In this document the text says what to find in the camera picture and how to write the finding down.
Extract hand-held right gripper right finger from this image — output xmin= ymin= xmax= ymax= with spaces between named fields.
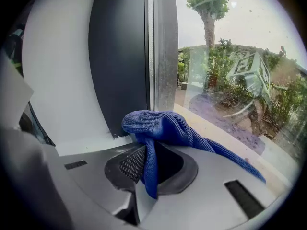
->
xmin=135 ymin=139 xmax=286 ymax=230

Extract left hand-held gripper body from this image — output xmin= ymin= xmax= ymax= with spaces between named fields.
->
xmin=0 ymin=53 xmax=35 ymax=130

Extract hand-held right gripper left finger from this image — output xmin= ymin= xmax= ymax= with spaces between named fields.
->
xmin=44 ymin=143 xmax=147 ymax=230

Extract blue cleaning cloth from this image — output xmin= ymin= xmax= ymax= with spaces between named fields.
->
xmin=121 ymin=109 xmax=267 ymax=200

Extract black window frame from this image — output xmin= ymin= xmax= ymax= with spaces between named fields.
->
xmin=88 ymin=0 xmax=179 ymax=138

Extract black green helmet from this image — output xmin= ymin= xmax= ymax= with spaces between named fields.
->
xmin=6 ymin=23 xmax=26 ymax=76

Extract green shrubs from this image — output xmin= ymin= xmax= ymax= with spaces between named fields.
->
xmin=177 ymin=38 xmax=307 ymax=153

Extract tall trimmed tree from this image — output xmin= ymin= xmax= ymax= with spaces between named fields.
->
xmin=186 ymin=0 xmax=230 ymax=49

